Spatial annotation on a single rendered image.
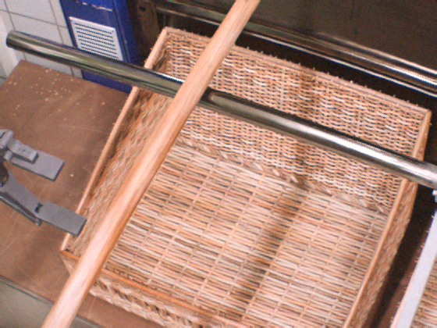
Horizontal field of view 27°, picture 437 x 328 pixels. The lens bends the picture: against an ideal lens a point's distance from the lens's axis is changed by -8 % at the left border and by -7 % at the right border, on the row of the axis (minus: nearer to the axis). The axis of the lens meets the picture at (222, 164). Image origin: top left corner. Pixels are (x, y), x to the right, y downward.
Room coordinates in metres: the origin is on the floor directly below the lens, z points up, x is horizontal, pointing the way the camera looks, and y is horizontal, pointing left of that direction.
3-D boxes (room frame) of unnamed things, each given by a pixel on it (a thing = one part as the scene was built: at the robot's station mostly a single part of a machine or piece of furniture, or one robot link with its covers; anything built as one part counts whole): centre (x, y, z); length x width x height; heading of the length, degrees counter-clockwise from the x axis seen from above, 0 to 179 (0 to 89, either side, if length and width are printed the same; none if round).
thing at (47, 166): (0.69, 0.23, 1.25); 0.07 x 0.03 x 0.01; 56
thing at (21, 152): (0.70, 0.25, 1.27); 0.05 x 0.01 x 0.03; 56
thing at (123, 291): (0.90, -0.03, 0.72); 0.56 x 0.49 x 0.28; 55
